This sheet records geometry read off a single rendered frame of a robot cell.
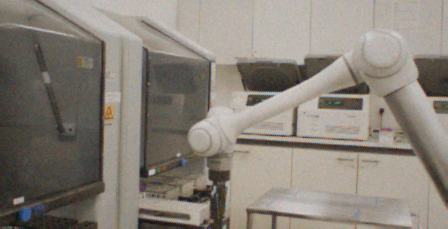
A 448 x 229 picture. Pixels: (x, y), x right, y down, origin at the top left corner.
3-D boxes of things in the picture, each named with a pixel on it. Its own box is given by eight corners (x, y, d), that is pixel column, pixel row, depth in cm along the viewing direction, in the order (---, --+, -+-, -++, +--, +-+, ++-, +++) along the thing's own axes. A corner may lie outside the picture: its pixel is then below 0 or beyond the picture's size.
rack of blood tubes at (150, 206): (120, 219, 169) (121, 201, 169) (135, 212, 179) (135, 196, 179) (198, 229, 160) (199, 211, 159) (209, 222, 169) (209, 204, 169)
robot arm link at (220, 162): (202, 152, 159) (201, 170, 159) (228, 154, 156) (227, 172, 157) (212, 149, 168) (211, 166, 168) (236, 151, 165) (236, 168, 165)
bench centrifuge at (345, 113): (295, 137, 384) (298, 52, 382) (307, 132, 443) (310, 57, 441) (367, 142, 367) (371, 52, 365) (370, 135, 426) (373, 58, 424)
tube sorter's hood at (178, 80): (25, 166, 180) (28, -4, 178) (113, 149, 237) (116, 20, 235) (147, 178, 163) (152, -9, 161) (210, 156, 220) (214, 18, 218)
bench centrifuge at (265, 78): (225, 133, 405) (228, 57, 403) (248, 128, 463) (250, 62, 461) (290, 137, 385) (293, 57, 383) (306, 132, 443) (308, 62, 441)
